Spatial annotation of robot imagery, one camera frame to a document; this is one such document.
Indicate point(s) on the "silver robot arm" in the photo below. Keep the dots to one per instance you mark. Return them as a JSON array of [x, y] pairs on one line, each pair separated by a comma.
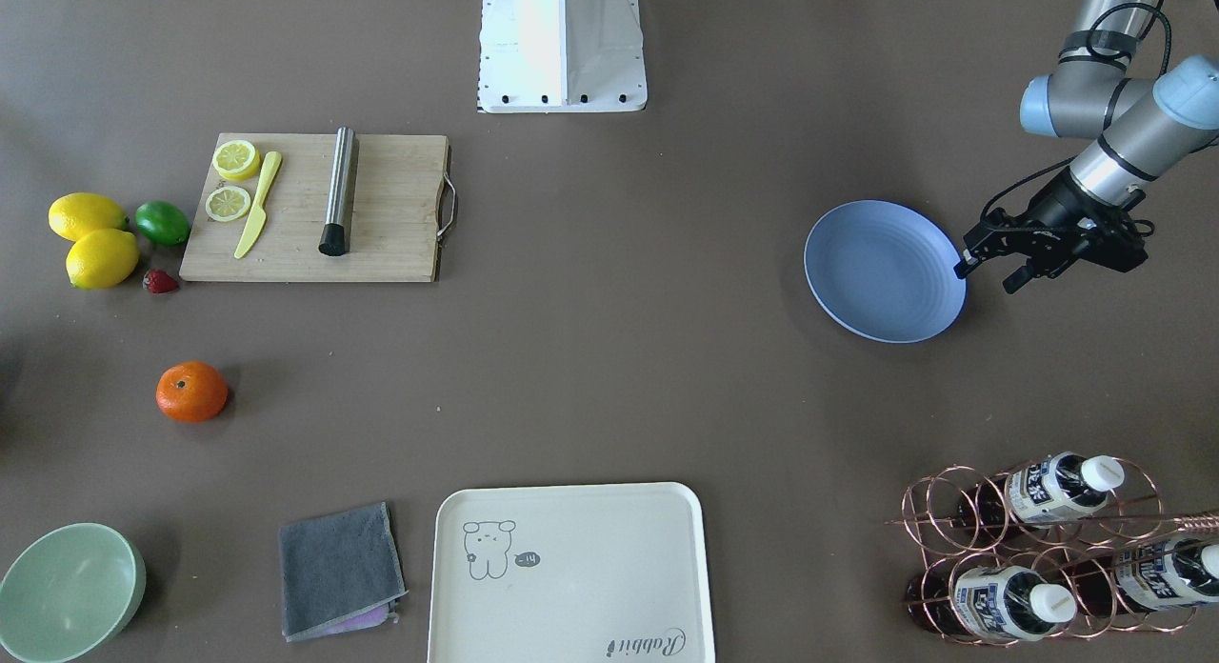
[[1136, 131]]

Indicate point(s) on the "whole lemon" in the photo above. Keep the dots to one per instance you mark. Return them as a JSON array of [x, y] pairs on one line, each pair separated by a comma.
[[82, 212], [103, 258]]

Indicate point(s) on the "dark drink bottle two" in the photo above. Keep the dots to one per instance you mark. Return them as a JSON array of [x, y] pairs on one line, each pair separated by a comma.
[[990, 605]]

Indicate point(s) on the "dark drink bottle one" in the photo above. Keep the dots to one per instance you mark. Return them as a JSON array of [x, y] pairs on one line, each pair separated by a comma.
[[1060, 488]]

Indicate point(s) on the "whole lemon near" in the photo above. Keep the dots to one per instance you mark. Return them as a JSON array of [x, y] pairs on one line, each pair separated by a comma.
[[103, 258]]

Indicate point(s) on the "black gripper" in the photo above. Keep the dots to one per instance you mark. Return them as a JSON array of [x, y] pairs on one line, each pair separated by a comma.
[[1055, 209]]

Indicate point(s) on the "lemon slice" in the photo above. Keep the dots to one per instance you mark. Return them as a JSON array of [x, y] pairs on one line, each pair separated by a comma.
[[228, 203], [236, 160]]

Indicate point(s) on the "whole lemon far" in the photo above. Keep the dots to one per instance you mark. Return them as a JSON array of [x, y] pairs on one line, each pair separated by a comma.
[[82, 212]]

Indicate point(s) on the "steel muddler with black tip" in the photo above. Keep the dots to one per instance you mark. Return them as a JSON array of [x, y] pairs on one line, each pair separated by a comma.
[[336, 234]]

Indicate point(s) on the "blue plate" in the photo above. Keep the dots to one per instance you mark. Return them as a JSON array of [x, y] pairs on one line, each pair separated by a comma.
[[884, 272]]

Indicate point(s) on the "copper wire bottle rack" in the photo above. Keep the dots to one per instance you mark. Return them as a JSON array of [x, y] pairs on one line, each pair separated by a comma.
[[1134, 516]]

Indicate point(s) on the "wooden cutting board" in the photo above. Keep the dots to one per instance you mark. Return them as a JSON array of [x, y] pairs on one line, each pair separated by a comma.
[[395, 217]]

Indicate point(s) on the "lemon slice lower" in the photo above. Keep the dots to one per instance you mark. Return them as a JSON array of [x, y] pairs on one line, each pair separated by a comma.
[[228, 203]]

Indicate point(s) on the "green lime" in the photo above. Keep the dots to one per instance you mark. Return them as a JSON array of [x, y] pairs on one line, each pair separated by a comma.
[[162, 223]]

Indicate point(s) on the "dark drink bottle three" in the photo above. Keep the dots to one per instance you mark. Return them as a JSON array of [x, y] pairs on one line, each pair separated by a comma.
[[1174, 574]]

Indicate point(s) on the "yellow plastic knife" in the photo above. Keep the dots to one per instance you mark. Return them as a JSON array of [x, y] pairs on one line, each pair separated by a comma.
[[257, 217]]

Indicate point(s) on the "cream rabbit tray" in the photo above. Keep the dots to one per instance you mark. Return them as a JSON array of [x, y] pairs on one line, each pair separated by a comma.
[[579, 573]]

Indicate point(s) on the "lemon slice upper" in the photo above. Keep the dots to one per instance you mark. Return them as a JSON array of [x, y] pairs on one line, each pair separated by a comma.
[[236, 160]]

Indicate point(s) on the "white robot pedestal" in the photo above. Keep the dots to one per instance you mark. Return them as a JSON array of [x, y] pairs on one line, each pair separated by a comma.
[[561, 56]]

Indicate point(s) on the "green bowl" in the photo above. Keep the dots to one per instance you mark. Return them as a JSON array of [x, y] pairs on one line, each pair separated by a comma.
[[69, 592]]

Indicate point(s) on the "orange fruit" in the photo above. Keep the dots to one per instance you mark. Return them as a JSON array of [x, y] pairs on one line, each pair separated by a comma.
[[192, 392]]

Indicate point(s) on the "grey folded cloth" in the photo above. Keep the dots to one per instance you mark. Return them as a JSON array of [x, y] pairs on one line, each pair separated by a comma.
[[340, 573]]

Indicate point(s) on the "red strawberry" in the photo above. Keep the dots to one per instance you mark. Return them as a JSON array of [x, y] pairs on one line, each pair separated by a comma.
[[158, 281]]

